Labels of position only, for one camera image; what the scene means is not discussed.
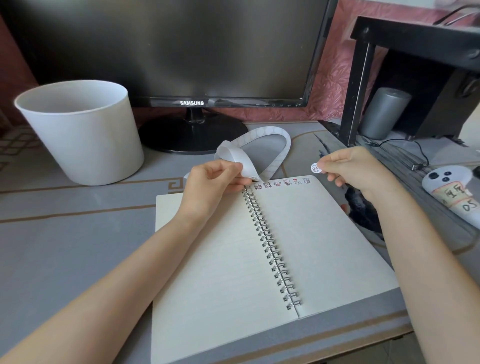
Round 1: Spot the black shelf frame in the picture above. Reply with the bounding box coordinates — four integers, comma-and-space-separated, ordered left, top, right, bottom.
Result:
318, 16, 480, 148

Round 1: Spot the person's right hand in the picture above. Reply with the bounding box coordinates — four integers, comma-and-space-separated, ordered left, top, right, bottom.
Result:
316, 146, 408, 203

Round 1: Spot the black computer monitor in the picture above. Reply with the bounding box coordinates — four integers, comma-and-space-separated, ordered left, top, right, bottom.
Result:
0, 0, 340, 155

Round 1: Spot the person's left hand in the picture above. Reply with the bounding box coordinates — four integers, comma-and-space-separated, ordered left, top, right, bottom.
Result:
176, 160, 254, 225

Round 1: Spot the white sticker strip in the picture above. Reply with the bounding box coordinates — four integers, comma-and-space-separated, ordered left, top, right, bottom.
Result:
182, 126, 292, 184

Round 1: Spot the grey patterned desk mat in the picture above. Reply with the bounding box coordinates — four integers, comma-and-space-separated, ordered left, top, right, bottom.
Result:
0, 119, 480, 364

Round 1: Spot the person's right forearm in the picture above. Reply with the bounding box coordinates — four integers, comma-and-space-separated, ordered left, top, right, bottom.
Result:
371, 179, 480, 364

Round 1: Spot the person's left forearm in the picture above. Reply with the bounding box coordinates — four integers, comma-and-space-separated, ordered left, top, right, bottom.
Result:
0, 211, 209, 364

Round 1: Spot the grey cylindrical speaker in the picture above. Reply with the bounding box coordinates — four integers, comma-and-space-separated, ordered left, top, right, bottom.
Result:
358, 86, 413, 140

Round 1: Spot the white labelled VR controller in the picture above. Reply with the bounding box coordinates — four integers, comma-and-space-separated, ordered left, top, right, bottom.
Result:
421, 165, 480, 226

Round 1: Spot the black cable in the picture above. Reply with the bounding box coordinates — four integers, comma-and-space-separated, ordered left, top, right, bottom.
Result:
365, 138, 430, 170

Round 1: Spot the black wire frame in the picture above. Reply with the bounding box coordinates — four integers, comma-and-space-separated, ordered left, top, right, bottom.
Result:
433, 5, 480, 27

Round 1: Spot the cream spiral notebook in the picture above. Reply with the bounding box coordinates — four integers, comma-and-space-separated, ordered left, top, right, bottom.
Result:
149, 175, 400, 364

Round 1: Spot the white plastic waste bin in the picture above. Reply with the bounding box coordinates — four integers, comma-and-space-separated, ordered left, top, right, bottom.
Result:
14, 79, 145, 187

